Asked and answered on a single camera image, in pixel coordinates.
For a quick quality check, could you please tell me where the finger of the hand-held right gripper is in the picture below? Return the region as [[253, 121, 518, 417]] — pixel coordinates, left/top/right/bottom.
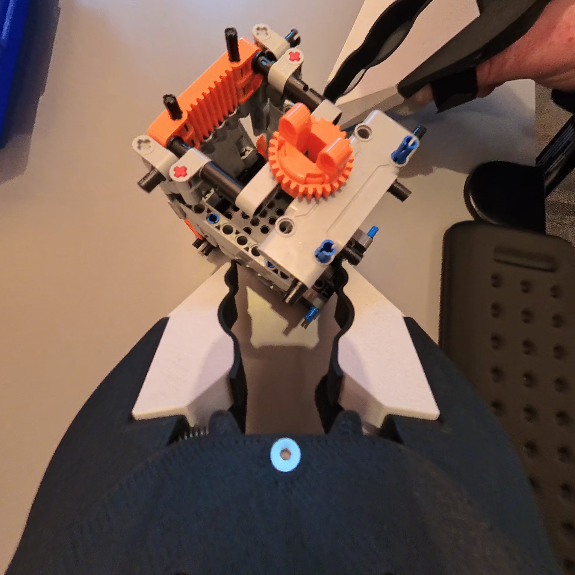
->
[[323, 0, 433, 96], [323, 0, 484, 117]]

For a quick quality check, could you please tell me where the grey orange brick model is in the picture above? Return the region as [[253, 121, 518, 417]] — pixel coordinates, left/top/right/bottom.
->
[[132, 25, 427, 331]]

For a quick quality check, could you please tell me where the black chair armrest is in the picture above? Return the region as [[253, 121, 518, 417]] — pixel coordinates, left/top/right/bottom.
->
[[463, 161, 547, 227]]

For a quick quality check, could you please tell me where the black perforated panel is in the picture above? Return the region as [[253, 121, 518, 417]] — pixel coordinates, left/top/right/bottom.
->
[[438, 221, 575, 575]]

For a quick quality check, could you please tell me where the blue storage bin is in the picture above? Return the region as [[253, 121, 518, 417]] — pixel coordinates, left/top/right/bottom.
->
[[0, 0, 34, 149]]

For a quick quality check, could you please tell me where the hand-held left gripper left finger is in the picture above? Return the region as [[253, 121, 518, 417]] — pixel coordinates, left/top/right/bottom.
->
[[130, 262, 249, 433]]

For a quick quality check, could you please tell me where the person's right hand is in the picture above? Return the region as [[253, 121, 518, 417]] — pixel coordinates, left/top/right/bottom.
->
[[476, 4, 575, 99]]

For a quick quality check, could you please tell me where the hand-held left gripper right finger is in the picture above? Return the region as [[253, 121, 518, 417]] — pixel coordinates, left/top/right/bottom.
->
[[314, 265, 442, 434]]

